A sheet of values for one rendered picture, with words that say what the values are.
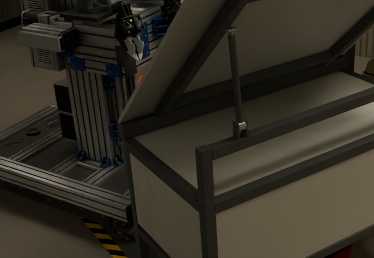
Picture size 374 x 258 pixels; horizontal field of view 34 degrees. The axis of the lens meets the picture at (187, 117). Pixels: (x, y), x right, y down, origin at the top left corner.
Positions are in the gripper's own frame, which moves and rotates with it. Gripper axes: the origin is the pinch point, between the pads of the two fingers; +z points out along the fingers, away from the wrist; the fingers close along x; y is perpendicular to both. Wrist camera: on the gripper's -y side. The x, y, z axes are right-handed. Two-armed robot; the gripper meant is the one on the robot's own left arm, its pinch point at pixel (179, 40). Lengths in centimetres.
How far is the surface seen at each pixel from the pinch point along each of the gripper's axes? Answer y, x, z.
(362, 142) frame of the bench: -26, 58, 51
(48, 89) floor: -166, -205, -103
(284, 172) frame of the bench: -2, 34, 63
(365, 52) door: -297, 34, -114
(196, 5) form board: 60, 35, 29
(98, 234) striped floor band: -68, -91, 53
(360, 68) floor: -279, 28, -93
